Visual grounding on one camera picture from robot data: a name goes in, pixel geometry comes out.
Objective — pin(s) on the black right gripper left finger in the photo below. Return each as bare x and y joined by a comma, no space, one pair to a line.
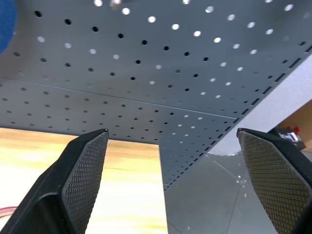
80,180

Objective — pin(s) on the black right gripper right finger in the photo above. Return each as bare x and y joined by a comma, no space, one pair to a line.
275,175

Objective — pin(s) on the grey perforated pegboard panel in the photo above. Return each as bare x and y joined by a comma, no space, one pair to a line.
136,73

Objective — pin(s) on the black device with red parts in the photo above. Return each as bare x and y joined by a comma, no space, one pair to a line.
291,137

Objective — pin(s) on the blue panel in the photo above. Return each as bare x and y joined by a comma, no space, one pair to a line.
7,24

